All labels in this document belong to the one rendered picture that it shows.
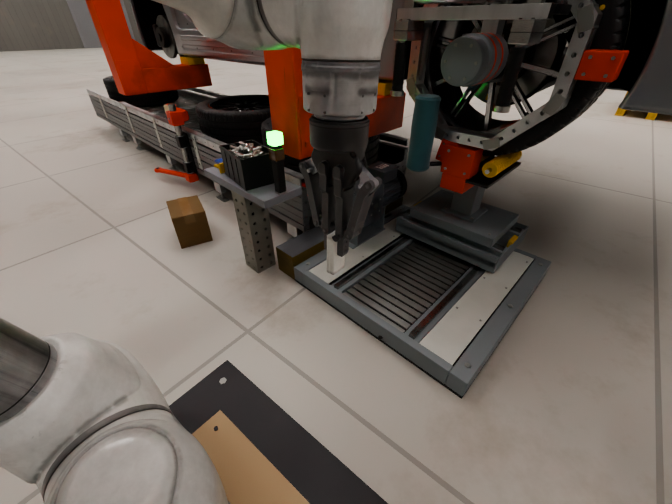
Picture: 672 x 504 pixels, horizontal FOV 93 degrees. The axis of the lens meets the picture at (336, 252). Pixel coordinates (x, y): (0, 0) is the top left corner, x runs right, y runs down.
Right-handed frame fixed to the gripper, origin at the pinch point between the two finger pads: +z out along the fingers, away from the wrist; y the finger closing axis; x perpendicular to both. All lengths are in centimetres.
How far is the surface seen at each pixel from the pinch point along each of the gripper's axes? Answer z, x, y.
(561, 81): -20, 87, 12
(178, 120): 13, 68, -180
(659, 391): 62, 79, 69
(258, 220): 35, 40, -74
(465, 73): -21, 74, -11
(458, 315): 54, 61, 9
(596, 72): -23, 86, 19
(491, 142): 0, 89, -2
